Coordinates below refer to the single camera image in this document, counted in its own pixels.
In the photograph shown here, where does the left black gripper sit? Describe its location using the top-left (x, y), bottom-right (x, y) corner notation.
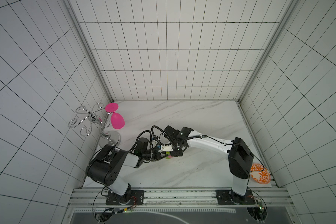
top-left (142, 148), bottom-right (169, 162)

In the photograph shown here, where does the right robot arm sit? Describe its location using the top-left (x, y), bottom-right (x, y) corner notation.
top-left (162, 126), bottom-right (255, 197)

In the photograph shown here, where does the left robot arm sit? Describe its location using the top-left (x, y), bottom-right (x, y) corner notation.
top-left (86, 138), bottom-right (167, 204)

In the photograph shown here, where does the pink plastic wine glass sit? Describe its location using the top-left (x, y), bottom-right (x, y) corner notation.
top-left (105, 103), bottom-right (125, 130)

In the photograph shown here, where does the orange white patterned bowl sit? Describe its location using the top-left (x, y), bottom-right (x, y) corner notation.
top-left (250, 163), bottom-right (271, 185)

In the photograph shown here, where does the silver wire glass rack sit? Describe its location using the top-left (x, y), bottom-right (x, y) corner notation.
top-left (68, 103), bottom-right (121, 147)

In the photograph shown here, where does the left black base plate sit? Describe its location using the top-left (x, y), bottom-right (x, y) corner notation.
top-left (105, 190), bottom-right (145, 206)

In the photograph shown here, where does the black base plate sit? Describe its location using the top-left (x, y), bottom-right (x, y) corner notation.
top-left (105, 190), bottom-right (145, 206)
top-left (216, 189), bottom-right (256, 205)

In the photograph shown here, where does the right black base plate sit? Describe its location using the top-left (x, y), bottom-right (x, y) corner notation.
top-left (216, 189), bottom-right (256, 205)

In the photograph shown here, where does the aluminium mounting rail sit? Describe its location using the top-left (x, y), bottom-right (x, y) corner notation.
top-left (68, 188), bottom-right (293, 209)

